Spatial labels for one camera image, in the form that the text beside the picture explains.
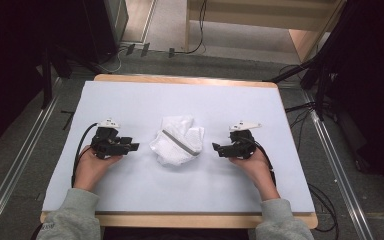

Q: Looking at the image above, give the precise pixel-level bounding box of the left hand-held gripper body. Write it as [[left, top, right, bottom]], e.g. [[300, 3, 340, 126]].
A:
[[89, 117, 122, 160]]

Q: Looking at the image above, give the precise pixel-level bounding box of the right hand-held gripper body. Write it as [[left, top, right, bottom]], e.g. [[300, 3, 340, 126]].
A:
[[225, 120, 263, 161]]

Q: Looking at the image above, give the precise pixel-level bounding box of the white mesh laundry bag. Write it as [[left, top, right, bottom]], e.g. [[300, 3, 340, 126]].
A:
[[148, 114, 206, 167]]

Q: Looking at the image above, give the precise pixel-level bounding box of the person's left hand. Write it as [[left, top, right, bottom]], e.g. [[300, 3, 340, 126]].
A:
[[73, 145, 124, 193]]

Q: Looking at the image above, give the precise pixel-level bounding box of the person's right hand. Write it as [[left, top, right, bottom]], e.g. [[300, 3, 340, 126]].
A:
[[229, 146, 281, 202]]

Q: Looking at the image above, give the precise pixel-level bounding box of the white table mat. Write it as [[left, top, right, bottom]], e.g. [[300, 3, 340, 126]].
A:
[[42, 80, 316, 214]]

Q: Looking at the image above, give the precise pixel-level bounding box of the wooden table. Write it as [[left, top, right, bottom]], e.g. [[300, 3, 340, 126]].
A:
[[39, 73, 319, 230]]

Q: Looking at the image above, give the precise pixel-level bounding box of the black tripod stand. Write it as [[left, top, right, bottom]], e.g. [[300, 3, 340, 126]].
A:
[[39, 39, 105, 110], [262, 0, 351, 122]]

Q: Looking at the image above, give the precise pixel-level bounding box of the dark cabinet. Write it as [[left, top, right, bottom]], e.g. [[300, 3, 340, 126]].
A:
[[81, 0, 130, 64]]

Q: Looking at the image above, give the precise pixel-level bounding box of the light wooden shelf unit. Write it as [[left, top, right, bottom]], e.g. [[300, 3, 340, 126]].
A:
[[184, 0, 348, 64]]

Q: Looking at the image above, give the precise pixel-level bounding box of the left hand-held gripper black cable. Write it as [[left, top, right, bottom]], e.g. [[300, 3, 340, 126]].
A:
[[70, 122, 100, 188]]

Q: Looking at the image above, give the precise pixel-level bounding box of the hand-held gripper black cable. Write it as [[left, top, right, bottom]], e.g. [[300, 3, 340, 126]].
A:
[[70, 122, 100, 188], [253, 139, 278, 187]]

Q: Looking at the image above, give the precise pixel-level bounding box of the right hand-held gripper black cable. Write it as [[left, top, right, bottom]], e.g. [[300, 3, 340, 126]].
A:
[[253, 139, 278, 187]]

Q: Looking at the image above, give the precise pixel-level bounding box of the black floor cable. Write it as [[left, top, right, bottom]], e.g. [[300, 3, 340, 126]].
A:
[[284, 101, 318, 152]]

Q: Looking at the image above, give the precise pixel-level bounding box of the white floor cable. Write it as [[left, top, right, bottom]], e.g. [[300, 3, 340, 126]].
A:
[[104, 46, 130, 74]]

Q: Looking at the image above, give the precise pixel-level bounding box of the metal floor rail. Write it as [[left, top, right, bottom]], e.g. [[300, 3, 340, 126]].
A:
[[302, 90, 376, 240], [0, 78, 63, 240]]

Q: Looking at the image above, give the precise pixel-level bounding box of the black hanging cable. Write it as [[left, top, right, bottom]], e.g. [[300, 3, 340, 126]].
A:
[[179, 0, 208, 55]]

